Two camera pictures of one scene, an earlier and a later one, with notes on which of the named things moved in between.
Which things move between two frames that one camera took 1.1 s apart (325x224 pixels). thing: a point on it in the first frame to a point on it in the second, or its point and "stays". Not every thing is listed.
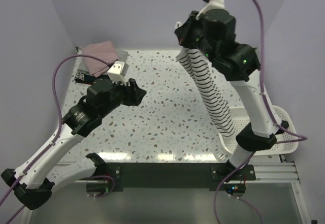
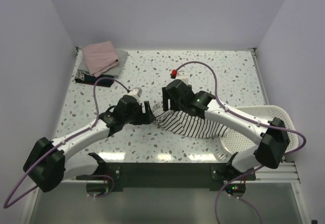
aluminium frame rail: x=275 y=172 stays
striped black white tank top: x=204 y=75 to x=185 y=125
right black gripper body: x=193 y=35 to x=176 y=105
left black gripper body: x=121 y=95 to x=137 y=117
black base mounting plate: x=176 y=175 stays
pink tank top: x=104 y=51 stays
